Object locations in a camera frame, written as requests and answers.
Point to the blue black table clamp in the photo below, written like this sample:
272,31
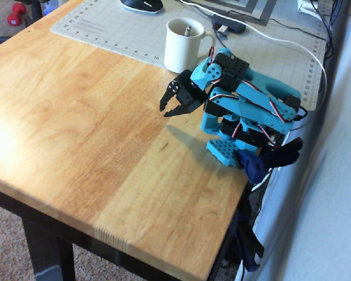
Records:
254,167
248,240

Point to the black grey flat panel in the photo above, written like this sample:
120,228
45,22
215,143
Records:
237,10

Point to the grey ruler strip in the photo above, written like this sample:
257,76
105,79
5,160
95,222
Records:
120,32

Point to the white box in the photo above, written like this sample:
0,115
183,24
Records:
308,6

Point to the red dumbbell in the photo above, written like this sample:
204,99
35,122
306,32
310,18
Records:
14,16

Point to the black white computer mouse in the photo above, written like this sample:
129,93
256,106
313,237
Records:
140,5

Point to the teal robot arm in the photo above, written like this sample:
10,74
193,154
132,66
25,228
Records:
251,85

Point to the black table frame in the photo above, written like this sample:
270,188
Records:
46,240

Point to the black usb hub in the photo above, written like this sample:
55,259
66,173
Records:
231,24

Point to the cream ceramic mug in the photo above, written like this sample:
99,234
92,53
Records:
178,52

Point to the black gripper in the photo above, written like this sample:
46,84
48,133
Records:
183,99

